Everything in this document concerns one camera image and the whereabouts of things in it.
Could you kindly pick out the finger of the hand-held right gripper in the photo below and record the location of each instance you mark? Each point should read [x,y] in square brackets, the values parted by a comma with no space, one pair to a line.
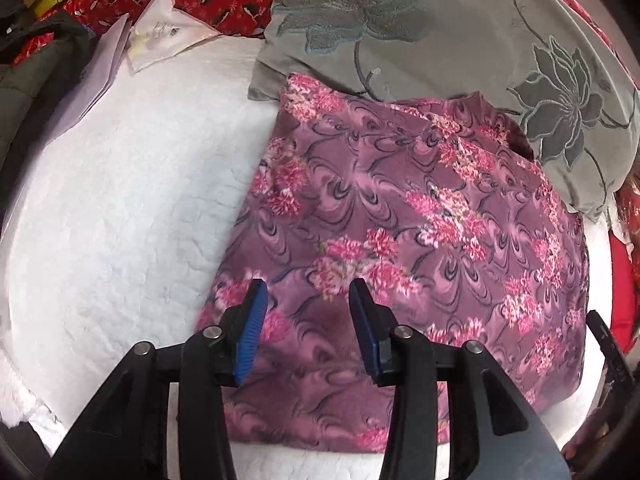
[607,350]

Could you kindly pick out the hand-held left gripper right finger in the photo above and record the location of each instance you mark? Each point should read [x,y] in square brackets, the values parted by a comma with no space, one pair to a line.
[367,336]

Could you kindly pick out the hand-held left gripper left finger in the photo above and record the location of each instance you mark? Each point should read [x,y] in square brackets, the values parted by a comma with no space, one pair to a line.
[250,331]

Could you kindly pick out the purple floral shirt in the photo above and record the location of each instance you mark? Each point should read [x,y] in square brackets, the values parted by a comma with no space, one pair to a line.
[400,210]

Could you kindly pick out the person's right hand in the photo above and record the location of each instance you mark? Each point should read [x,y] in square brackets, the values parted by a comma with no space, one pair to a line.
[590,435]

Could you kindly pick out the plain red cloth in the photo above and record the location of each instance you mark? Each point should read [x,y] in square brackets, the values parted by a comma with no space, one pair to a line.
[625,285]

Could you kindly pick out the white quilted bed cover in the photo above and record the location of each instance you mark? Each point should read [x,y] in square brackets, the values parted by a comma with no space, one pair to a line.
[125,210]

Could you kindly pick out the white folded paper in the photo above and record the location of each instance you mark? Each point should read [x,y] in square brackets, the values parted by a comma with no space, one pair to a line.
[95,75]

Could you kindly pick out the clear plastic packet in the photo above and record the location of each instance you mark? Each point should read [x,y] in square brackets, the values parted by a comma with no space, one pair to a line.
[165,35]

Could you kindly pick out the grey floral pillow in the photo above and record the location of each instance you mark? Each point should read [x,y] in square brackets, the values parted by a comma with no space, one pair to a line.
[450,25]

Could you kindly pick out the dark green puffer jacket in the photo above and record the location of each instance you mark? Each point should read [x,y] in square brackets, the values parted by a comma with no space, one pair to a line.
[30,90]

